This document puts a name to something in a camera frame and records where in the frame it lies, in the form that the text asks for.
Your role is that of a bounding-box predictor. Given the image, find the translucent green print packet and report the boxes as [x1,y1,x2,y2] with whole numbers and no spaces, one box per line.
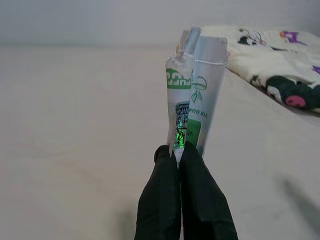
[187,34,230,160]

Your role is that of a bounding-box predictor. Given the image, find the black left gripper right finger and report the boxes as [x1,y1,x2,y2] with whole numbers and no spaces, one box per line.
[179,142,238,240]

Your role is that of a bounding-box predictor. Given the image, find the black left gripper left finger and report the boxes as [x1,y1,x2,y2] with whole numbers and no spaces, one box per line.
[133,144,182,240]

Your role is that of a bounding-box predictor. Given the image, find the cream cartoon print blanket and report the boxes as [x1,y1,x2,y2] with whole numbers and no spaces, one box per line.
[201,24,320,118]

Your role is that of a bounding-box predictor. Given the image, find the white green wrapper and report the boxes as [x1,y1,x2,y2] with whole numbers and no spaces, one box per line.
[164,24,202,170]

